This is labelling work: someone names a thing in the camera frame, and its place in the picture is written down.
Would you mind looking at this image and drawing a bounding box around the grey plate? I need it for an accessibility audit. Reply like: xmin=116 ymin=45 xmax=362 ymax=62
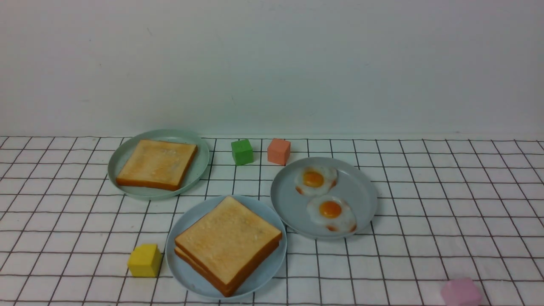
xmin=270 ymin=157 xmax=378 ymax=240

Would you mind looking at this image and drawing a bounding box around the toast slice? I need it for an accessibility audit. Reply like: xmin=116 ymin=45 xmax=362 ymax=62
xmin=168 ymin=238 xmax=287 ymax=298
xmin=115 ymin=139 xmax=198 ymax=191
xmin=174 ymin=195 xmax=283 ymax=291

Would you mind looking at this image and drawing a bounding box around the light blue plate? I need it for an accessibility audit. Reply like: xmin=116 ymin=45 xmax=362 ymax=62
xmin=165 ymin=195 xmax=288 ymax=300

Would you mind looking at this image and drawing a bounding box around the green plate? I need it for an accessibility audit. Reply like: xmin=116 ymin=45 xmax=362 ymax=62
xmin=108 ymin=129 xmax=210 ymax=200

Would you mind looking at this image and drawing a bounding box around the back fried egg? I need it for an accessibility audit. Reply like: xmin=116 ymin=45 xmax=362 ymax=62
xmin=294 ymin=165 xmax=338 ymax=196

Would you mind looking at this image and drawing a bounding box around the orange cube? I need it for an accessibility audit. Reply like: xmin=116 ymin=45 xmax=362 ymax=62
xmin=267 ymin=138 xmax=291 ymax=166

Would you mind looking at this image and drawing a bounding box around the green cube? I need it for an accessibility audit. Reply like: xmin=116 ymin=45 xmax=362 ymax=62
xmin=231 ymin=139 xmax=253 ymax=165

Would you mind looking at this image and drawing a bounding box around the pink cube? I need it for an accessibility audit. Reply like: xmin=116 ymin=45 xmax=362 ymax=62
xmin=440 ymin=278 xmax=482 ymax=306

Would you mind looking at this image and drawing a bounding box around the fried egg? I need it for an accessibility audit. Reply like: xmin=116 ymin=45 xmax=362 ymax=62
xmin=294 ymin=165 xmax=338 ymax=196
xmin=306 ymin=194 xmax=357 ymax=234

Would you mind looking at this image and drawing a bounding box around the yellow cube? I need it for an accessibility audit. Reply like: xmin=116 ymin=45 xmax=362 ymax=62
xmin=127 ymin=244 xmax=162 ymax=278

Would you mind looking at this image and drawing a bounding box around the front right fried egg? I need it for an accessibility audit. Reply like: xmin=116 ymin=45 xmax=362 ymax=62
xmin=306 ymin=194 xmax=357 ymax=234

